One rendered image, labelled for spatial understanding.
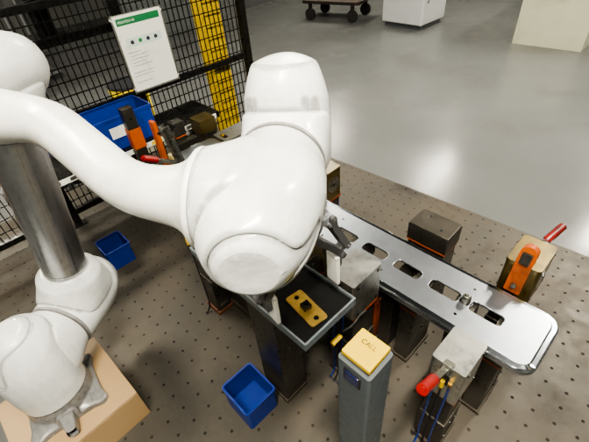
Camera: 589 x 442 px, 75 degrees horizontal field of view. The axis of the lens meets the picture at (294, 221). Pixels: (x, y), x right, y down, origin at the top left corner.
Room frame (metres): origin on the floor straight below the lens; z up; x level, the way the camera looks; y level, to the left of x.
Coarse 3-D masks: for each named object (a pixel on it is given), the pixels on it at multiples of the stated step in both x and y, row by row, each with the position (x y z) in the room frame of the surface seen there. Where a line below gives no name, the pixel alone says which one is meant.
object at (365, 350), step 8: (360, 336) 0.37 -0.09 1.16; (368, 336) 0.37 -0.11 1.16; (352, 344) 0.36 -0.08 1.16; (360, 344) 0.36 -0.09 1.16; (368, 344) 0.36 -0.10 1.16; (376, 344) 0.36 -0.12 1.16; (384, 344) 0.35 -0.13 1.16; (344, 352) 0.35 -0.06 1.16; (352, 352) 0.35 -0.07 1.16; (360, 352) 0.34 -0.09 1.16; (368, 352) 0.34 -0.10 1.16; (376, 352) 0.34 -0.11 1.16; (384, 352) 0.34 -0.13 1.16; (352, 360) 0.33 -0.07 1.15; (360, 360) 0.33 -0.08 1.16; (368, 360) 0.33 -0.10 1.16; (376, 360) 0.33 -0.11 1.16; (368, 368) 0.31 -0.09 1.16
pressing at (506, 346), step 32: (352, 224) 0.85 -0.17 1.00; (416, 256) 0.70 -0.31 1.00; (384, 288) 0.60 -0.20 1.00; (416, 288) 0.59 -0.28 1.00; (480, 288) 0.57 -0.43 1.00; (448, 320) 0.49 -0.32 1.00; (480, 320) 0.48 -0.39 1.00; (512, 320) 0.48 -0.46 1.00; (544, 320) 0.47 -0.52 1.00; (512, 352) 0.40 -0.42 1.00; (544, 352) 0.40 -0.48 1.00
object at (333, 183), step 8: (328, 168) 1.09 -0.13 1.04; (336, 168) 1.09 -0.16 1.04; (328, 176) 1.06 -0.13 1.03; (336, 176) 1.09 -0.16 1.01; (328, 184) 1.06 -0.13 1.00; (336, 184) 1.09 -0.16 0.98; (328, 192) 1.06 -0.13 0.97; (336, 192) 1.09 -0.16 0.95; (328, 200) 1.06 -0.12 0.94; (336, 200) 1.10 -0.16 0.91
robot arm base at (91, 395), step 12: (84, 360) 0.60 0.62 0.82; (84, 384) 0.51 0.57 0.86; (96, 384) 0.53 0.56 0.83; (84, 396) 0.49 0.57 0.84; (96, 396) 0.49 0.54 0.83; (108, 396) 0.50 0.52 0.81; (72, 408) 0.46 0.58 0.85; (84, 408) 0.47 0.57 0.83; (36, 420) 0.44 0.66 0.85; (48, 420) 0.44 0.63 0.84; (60, 420) 0.43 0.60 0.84; (72, 420) 0.43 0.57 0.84; (36, 432) 0.42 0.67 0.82; (48, 432) 0.42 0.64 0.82; (72, 432) 0.41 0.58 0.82
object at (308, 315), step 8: (288, 296) 0.47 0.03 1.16; (304, 296) 0.47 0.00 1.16; (296, 304) 0.45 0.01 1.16; (304, 304) 0.45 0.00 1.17; (312, 304) 0.45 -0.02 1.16; (304, 312) 0.43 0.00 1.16; (312, 312) 0.43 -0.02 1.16; (320, 312) 0.43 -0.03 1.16; (312, 320) 0.41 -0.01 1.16; (320, 320) 0.41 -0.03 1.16
